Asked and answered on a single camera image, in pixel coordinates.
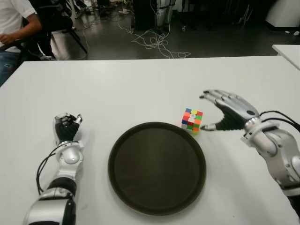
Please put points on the black cabinet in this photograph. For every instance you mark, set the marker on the black cabinet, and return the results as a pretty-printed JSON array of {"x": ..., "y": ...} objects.
[{"x": 144, "y": 14}]

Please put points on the white side table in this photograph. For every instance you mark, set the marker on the white side table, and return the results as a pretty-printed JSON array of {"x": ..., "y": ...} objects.
[{"x": 289, "y": 52}]

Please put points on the white power strip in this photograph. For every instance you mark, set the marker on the white power strip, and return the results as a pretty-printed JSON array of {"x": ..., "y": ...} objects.
[{"x": 123, "y": 11}]

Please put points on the black chair with angled legs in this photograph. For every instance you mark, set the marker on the black chair with angled legs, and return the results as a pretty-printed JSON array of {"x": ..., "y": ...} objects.
[{"x": 64, "y": 22}]

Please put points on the white pillar base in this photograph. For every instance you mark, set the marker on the white pillar base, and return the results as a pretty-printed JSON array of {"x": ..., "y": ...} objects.
[{"x": 283, "y": 10}]

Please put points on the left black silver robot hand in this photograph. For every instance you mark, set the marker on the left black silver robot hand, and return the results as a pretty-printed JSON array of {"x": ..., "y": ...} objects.
[{"x": 66, "y": 129}]

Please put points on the black wheeled cart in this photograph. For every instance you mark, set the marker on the black wheeled cart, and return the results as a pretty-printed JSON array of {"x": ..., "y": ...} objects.
[{"x": 204, "y": 12}]

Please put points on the multicoloured Rubik's cube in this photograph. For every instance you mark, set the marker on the multicoloured Rubik's cube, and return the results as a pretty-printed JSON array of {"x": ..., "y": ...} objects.
[{"x": 192, "y": 120}]

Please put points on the silver folded stand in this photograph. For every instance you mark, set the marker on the silver folded stand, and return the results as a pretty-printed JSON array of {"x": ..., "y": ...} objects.
[{"x": 245, "y": 15}]

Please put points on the person in black clothes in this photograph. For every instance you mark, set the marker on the person in black clothes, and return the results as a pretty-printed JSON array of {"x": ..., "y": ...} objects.
[{"x": 38, "y": 35}]

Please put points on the dark brown round plate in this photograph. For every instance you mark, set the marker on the dark brown round plate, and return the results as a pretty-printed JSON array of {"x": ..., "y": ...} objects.
[{"x": 157, "y": 168}]

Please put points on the black office chair armrest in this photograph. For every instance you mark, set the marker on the black office chair armrest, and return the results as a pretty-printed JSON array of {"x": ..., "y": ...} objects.
[{"x": 14, "y": 44}]

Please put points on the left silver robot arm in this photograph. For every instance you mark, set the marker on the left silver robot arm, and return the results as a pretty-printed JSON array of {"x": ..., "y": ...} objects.
[{"x": 70, "y": 157}]

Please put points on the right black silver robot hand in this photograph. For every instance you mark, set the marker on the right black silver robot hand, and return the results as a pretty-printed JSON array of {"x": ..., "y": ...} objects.
[{"x": 236, "y": 110}]

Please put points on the person in white shirt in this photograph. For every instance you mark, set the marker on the person in white shirt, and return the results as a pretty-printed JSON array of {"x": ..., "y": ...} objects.
[{"x": 11, "y": 14}]

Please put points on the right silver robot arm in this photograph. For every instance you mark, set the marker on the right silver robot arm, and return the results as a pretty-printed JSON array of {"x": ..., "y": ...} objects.
[{"x": 269, "y": 140}]

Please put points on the silver humanoid robot legs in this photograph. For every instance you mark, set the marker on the silver humanoid robot legs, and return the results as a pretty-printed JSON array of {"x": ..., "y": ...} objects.
[{"x": 161, "y": 15}]

